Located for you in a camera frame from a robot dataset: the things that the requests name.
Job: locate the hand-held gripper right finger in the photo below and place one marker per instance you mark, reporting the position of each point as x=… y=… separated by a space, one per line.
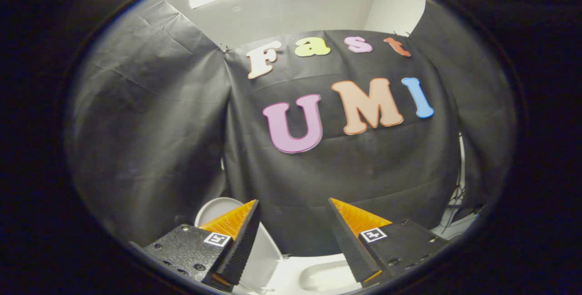
x=348 y=245

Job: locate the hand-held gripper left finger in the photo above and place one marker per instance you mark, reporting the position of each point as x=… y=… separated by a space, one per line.
x=243 y=249

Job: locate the white toilet bowl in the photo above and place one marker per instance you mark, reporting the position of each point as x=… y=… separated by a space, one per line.
x=327 y=279

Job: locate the black light stand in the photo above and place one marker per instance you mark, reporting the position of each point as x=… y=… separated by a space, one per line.
x=456 y=204

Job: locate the plain black backdrop cloth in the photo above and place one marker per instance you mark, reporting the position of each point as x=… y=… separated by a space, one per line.
x=482 y=104
x=150 y=140

